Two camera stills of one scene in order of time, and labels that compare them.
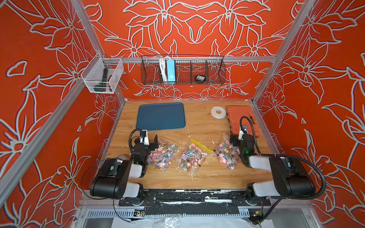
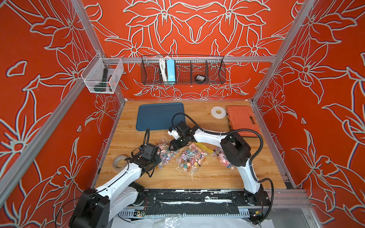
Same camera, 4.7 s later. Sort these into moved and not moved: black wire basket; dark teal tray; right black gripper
Moved: right black gripper
Not moved: black wire basket; dark teal tray
